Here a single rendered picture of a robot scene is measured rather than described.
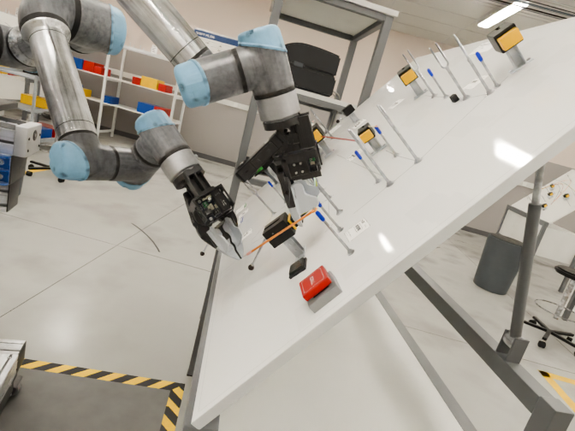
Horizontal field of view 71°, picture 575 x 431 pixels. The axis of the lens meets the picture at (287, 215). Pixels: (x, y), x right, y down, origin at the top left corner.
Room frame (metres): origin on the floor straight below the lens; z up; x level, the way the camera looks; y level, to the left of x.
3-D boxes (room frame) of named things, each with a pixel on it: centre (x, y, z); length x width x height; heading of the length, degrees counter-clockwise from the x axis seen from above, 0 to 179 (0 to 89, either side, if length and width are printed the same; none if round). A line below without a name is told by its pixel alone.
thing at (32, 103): (5.39, 3.63, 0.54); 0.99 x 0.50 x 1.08; 2
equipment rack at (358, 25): (2.05, 0.08, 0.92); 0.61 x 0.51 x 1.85; 9
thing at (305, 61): (1.94, 0.12, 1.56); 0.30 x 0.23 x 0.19; 101
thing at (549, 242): (5.91, -3.69, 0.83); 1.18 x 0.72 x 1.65; 177
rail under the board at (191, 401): (1.10, 0.14, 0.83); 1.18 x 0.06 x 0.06; 9
